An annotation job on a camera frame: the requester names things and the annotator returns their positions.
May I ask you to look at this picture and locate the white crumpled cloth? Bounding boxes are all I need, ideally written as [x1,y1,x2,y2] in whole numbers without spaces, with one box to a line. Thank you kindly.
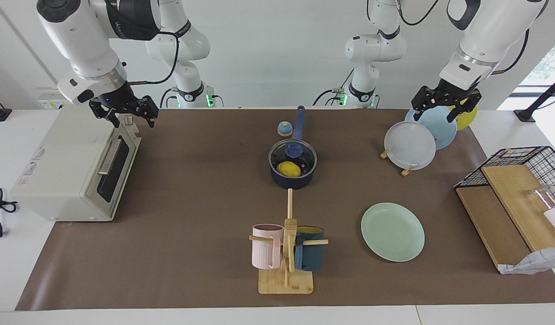
[499,245,555,275]

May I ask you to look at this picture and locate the black wire basket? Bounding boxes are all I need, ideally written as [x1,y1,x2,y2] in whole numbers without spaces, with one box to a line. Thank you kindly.
[454,145,555,206]

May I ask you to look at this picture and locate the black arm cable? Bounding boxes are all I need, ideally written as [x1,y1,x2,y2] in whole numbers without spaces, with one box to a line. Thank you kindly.
[395,0,531,75]
[128,31,182,85]

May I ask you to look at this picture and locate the pink mug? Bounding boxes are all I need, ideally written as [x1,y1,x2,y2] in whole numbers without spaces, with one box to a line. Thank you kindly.
[252,224,284,270]

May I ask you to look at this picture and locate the brown table mat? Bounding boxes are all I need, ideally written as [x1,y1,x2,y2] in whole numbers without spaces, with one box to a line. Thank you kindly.
[14,108,555,311]

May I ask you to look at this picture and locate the beige toaster oven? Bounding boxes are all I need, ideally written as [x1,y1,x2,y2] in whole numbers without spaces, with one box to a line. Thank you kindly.
[10,105,142,223]

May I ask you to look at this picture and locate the yellow lemon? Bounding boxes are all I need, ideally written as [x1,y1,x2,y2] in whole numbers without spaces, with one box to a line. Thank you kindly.
[277,161,302,177]

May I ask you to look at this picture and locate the green plate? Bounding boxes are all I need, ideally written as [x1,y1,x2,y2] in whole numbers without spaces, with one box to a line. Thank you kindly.
[361,202,426,263]

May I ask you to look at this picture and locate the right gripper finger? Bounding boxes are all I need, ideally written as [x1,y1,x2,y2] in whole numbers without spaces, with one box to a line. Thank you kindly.
[142,96,159,128]
[103,108,121,129]

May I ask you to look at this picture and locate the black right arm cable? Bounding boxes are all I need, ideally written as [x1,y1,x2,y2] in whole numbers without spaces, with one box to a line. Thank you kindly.
[128,31,182,85]

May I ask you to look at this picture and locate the clear glass cup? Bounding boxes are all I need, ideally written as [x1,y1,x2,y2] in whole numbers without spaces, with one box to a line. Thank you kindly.
[523,184,555,212]

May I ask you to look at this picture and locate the white power strip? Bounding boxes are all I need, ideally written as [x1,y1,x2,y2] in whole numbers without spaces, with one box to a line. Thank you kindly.
[37,87,86,110]

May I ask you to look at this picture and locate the wooden plate rack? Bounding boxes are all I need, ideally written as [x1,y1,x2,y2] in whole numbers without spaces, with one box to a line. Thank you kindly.
[379,150,415,177]

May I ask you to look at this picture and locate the black camera stand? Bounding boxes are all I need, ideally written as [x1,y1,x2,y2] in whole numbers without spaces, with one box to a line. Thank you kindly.
[514,72,555,123]

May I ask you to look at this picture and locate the light blue plate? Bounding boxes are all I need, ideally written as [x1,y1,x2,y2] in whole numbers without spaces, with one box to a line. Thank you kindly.
[405,105,458,151]

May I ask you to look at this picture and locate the glass lid blue knob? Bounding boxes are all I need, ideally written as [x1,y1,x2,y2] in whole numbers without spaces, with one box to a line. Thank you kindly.
[268,139,317,179]

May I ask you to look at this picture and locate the dark teal mug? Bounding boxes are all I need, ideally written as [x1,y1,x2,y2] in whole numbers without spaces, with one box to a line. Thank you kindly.
[294,226,325,272]

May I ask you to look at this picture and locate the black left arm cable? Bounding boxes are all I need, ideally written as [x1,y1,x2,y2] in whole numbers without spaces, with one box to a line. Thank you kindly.
[395,0,531,75]

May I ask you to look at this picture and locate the wooden shelf rack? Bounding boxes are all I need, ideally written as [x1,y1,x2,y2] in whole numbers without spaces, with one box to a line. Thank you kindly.
[456,164,555,271]

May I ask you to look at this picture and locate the yellow plate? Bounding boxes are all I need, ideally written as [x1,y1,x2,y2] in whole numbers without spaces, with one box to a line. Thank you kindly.
[447,103,478,131]

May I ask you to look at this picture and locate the dark pot blue handle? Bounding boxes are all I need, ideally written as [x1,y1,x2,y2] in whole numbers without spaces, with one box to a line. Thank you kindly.
[269,105,318,190]

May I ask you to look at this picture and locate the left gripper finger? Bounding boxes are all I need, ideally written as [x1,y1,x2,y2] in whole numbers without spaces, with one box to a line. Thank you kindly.
[411,88,430,121]
[447,93,482,123]

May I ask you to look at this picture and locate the wooden mug tree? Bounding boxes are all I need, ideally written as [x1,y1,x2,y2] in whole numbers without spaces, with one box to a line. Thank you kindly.
[249,189,329,295]

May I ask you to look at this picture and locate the grey plate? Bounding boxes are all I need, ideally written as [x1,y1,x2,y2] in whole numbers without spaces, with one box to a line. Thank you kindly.
[384,121,437,171]

